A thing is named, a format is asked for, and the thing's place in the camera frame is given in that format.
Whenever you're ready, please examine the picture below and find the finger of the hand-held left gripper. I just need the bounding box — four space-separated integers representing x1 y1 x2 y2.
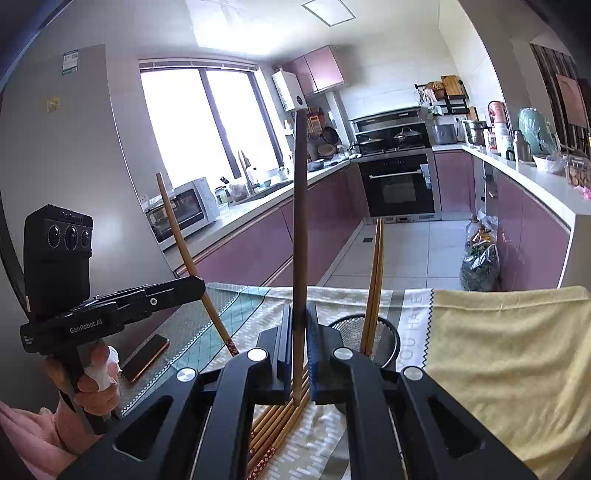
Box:
108 276 207 326
90 282 174 308

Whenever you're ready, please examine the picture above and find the black wall rack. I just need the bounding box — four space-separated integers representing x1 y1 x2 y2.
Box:
416 75 469 116

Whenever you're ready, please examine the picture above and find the yellow cloth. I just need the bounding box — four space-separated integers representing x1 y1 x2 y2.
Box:
424 285 591 480

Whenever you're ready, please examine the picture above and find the person's left hand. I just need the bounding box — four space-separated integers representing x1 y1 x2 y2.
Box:
44 344 122 435

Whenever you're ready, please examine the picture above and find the steel thermos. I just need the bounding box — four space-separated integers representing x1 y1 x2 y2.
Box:
513 130 534 162

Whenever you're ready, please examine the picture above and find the orange-edged smartphone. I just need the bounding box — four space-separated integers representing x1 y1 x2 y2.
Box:
119 335 171 384

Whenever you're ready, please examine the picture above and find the steel stockpot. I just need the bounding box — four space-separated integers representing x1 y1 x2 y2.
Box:
463 119 488 146

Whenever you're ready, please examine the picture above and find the white bowl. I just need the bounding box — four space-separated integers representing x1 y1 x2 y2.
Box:
533 154 566 175

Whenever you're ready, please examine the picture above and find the wooden chopstick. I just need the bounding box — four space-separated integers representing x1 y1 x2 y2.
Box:
292 110 309 409
156 172 241 357
360 218 382 354
365 218 385 356

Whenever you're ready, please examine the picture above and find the pink base cabinet run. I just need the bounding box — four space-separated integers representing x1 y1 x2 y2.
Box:
161 157 370 289
434 143 591 291

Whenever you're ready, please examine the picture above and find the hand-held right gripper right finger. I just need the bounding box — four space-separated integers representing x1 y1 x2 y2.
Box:
306 302 539 480

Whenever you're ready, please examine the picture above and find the pink wall cabinet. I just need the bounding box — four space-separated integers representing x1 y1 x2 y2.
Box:
283 45 345 96

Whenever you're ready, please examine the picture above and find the grey refrigerator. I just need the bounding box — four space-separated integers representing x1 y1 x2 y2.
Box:
0 43 204 330

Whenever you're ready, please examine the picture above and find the pot with glass lid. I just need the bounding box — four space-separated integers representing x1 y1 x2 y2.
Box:
393 127 423 148

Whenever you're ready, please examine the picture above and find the patterned tablecloth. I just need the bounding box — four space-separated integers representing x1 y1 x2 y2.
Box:
117 281 435 480

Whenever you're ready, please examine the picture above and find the steel range hood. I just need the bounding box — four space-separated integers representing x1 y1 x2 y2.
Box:
349 106 430 134

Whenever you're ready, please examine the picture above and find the pink kettle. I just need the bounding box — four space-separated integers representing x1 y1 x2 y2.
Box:
488 100 509 134

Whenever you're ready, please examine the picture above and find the white water heater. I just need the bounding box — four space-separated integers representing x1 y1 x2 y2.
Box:
272 69 306 112

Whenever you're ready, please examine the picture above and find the black built-in oven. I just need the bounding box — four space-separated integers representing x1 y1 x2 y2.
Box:
358 152 441 220

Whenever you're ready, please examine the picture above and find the dark wooden screen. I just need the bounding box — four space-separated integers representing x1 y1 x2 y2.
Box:
531 44 591 158

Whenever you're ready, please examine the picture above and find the clear plastic bag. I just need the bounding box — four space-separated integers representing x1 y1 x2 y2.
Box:
468 212 499 245

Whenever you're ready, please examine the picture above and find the bunch of wooden chopsticks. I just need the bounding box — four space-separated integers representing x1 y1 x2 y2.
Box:
247 369 311 480

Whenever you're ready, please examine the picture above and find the green appliance in plastic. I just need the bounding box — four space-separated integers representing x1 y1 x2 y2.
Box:
518 107 559 155

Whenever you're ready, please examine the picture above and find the square ceiling light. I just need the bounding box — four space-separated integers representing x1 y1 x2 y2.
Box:
301 0 356 26

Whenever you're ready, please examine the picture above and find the white microwave oven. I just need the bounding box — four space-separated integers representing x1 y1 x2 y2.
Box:
144 178 221 245

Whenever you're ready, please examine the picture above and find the egg tray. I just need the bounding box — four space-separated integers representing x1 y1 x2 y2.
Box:
566 157 591 190

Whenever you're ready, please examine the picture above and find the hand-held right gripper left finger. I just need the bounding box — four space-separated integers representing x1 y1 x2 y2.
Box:
58 305 295 480

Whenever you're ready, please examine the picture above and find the kitchen window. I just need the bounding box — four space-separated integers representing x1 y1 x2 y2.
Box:
139 60 284 195

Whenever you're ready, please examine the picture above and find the person's left forearm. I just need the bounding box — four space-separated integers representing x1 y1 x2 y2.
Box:
0 399 79 480

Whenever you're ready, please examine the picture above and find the white tissue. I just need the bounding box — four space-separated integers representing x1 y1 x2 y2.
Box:
85 348 122 389

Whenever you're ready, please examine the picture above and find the steel faucet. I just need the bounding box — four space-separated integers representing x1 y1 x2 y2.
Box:
238 150 254 195

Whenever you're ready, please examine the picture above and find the black mesh utensil holder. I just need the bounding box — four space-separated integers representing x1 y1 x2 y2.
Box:
328 314 400 372

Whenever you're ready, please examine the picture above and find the dark bag of vegetables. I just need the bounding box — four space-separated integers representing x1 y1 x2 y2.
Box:
460 242 501 291

